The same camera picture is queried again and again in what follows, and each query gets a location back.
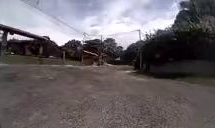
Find thin pole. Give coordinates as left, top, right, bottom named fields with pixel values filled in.
left=100, top=34, right=104, bottom=65

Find row of trees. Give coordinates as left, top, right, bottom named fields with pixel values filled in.
left=61, top=37, right=141, bottom=65

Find small shed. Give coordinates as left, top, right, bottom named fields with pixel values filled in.
left=80, top=49, right=108, bottom=66

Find utility pole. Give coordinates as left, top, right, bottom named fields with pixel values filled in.
left=137, top=28, right=144, bottom=71

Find grey gravel ground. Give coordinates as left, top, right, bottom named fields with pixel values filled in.
left=0, top=63, right=215, bottom=128

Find dark hedge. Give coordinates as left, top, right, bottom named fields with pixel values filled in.
left=134, top=28, right=215, bottom=67

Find low dark building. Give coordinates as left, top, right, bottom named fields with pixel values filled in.
left=6, top=35, right=63, bottom=58

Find grass field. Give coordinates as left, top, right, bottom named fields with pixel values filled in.
left=0, top=53, right=83, bottom=66

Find grass verge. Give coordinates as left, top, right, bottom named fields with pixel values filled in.
left=176, top=74, right=215, bottom=88

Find roofed shelter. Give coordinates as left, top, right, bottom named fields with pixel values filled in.
left=0, top=22, right=51, bottom=63

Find tall dark tree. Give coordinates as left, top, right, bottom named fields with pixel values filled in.
left=173, top=0, right=215, bottom=38

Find short post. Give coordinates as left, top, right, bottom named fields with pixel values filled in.
left=62, top=50, right=67, bottom=65

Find overhead wires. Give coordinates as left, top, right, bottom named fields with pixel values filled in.
left=19, top=0, right=143, bottom=42

